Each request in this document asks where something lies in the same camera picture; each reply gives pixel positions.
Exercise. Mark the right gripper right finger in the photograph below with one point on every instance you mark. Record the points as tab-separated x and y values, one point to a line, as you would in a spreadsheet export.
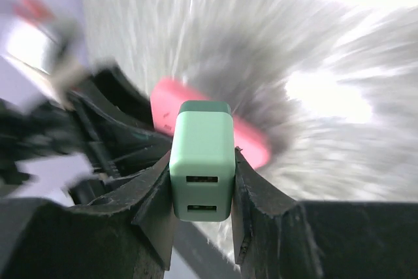
275	236

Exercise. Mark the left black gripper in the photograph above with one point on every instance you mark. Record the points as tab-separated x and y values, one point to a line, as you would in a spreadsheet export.
108	120

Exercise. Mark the small green block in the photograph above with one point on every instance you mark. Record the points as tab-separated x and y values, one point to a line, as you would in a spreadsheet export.
202	162

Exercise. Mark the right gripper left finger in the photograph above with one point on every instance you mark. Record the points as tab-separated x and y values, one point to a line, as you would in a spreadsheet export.
127	233

